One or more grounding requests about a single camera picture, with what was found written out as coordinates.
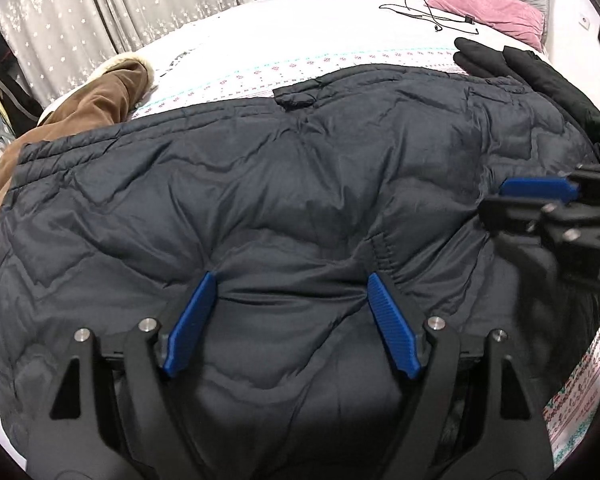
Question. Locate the grey hanging bag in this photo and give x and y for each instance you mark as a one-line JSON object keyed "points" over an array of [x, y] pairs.
{"points": [[4, 130]]}

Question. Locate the black fleece coat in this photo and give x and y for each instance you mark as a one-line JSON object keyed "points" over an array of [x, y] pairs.
{"points": [[545, 80]]}

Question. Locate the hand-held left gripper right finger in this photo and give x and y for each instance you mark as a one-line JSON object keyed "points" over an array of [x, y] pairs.
{"points": [[392, 330]]}

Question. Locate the white wall socket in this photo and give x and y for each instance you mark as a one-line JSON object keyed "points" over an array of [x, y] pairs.
{"points": [[585, 21]]}

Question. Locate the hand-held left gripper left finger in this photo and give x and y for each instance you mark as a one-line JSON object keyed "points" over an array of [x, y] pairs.
{"points": [[190, 327]]}

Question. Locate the bed with grey sheet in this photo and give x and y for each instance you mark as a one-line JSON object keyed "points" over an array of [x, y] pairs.
{"points": [[305, 25]]}

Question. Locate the brown coat with fur trim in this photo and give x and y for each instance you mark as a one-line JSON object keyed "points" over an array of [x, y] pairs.
{"points": [[90, 105]]}

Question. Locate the black quilted puffer jacket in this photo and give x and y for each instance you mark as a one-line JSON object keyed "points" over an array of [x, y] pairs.
{"points": [[280, 185]]}

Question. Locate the grey star-print curtain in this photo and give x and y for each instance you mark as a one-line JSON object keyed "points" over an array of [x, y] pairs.
{"points": [[105, 5]]}

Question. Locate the white fringed cloth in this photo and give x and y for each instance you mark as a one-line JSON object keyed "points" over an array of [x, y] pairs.
{"points": [[172, 65]]}

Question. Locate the patterned knit-print blanket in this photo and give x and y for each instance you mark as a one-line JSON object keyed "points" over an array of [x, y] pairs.
{"points": [[370, 60]]}

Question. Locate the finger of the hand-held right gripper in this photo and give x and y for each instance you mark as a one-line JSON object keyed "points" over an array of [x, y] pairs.
{"points": [[537, 189], [510, 214]]}

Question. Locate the pink velvet pillow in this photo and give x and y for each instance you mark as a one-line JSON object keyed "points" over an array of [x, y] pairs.
{"points": [[485, 5]]}

